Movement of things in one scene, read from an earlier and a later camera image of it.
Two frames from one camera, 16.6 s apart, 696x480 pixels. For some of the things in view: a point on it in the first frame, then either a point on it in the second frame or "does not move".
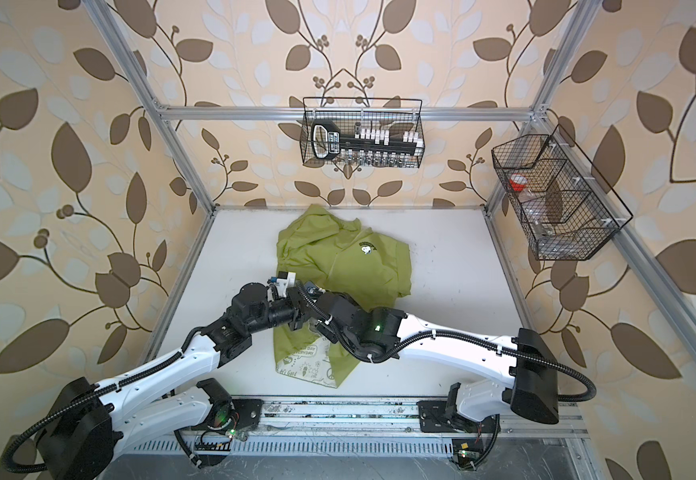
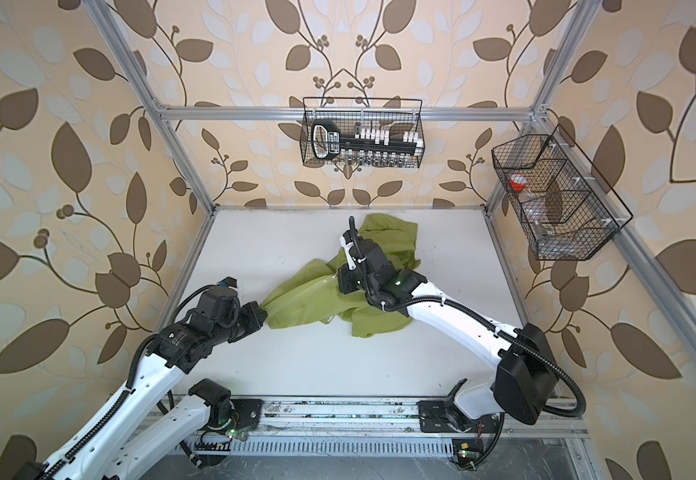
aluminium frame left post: [105, 21] does not move
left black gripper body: [285, 311] -> [248, 321]
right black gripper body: [327, 333] -> [352, 280]
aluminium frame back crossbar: [340, 113] does not move
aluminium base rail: [336, 418] does not move
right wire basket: [566, 209] does not move
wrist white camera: [283, 281] -> [229, 281]
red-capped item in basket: [518, 182] does not move
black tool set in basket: [367, 147] does not move
